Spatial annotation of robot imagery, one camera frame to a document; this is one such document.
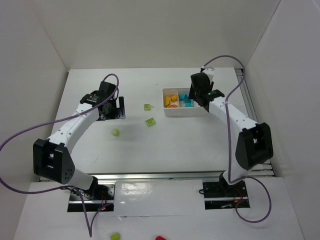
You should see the long teal lego brick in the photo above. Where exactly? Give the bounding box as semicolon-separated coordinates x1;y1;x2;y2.
179;94;191;103

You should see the small yellow lego brick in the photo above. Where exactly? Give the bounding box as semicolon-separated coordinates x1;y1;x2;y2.
170;95;178;103

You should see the orange printed lego brick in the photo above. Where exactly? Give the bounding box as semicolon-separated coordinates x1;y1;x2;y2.
166;104;179;108

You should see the yellow lego long brick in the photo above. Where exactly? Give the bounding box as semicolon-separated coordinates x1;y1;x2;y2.
164;96;171;108

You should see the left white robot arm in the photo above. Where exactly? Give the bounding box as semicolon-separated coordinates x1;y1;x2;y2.
33;81;125;190

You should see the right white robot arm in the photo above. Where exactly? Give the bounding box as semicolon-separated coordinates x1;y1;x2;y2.
189;72;274;186

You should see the small green lego cube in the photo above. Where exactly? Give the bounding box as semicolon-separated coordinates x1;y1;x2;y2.
112;128;120;137

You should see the white three-compartment tray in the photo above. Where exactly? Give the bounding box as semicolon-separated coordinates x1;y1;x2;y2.
162;87;207;117

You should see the green lego near tray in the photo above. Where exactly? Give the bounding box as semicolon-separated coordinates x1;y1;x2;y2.
143;104;151;111

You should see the green lego printed left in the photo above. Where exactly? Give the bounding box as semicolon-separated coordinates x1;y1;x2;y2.
145;118;156;127

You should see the green lego on floor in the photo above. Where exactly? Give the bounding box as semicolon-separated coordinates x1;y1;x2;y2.
110;232;120;240

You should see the red object at bottom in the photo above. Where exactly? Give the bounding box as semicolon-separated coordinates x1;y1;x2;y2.
155;236;167;240

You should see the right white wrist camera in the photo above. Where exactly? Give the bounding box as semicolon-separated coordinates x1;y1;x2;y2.
200;66;215;82

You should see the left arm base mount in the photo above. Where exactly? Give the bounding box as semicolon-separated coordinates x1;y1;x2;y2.
67;183;116;213

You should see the aluminium rail right side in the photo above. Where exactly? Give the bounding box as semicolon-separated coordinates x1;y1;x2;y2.
234;68;275;177

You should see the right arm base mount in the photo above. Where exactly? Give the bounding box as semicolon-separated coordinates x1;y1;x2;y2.
198;181;250;210

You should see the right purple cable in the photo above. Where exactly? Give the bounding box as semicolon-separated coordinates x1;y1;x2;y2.
201;55;273;223

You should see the purple cable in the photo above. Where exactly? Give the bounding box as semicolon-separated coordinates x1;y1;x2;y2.
201;55;273;223
0;73;120;238

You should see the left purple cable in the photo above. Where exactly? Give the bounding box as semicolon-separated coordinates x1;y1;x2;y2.
0;73;120;238

